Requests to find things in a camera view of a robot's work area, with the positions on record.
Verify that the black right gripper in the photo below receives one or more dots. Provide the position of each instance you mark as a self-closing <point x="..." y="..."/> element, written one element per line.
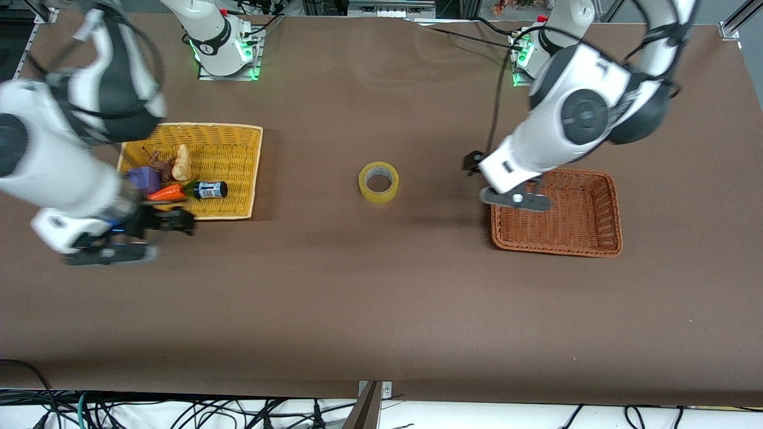
<point x="145" y="222"/>

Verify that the yellowish clear tape roll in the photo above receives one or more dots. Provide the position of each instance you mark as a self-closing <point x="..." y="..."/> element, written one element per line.
<point x="378" y="193"/>

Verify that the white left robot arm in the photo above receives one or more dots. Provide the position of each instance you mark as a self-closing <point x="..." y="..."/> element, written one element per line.
<point x="584" y="113"/>

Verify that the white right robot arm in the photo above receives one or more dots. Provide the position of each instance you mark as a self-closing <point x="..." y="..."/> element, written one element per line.
<point x="53" y="167"/>

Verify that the orange toy carrot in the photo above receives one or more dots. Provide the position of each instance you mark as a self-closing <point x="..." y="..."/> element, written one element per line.
<point x="170" y="192"/>

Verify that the small can with black lid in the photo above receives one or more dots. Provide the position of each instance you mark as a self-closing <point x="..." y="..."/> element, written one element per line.
<point x="210" y="190"/>

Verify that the purple foam cube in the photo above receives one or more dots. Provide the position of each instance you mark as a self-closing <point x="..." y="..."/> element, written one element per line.
<point x="146" y="179"/>

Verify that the brown wicker basket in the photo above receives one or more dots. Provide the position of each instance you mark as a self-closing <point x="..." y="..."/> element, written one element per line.
<point x="572" y="226"/>

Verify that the brown toy lion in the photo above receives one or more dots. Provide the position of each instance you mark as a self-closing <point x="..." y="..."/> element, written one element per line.
<point x="162" y="167"/>

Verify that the beige toy bread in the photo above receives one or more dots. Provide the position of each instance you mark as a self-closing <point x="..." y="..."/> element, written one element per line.
<point x="182" y="164"/>

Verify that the yellow wicker tray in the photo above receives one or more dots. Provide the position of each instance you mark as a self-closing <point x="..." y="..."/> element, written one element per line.
<point x="232" y="155"/>

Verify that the grey box with ports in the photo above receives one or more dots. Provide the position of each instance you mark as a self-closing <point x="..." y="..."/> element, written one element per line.
<point x="390" y="9"/>

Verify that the brown wooden beam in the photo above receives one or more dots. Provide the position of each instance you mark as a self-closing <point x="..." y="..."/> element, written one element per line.
<point x="363" y="414"/>

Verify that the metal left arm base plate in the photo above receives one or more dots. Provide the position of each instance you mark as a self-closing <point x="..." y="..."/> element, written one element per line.
<point x="518" y="82"/>

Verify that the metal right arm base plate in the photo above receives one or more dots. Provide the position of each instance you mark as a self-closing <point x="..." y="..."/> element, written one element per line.
<point x="250" y="74"/>

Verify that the silver table edge bracket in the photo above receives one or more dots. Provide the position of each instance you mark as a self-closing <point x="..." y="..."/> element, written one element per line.
<point x="386" y="390"/>

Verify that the silver aluminium frame rail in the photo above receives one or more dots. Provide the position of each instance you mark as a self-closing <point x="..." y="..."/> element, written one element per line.
<point x="42" y="15"/>
<point x="730" y="27"/>

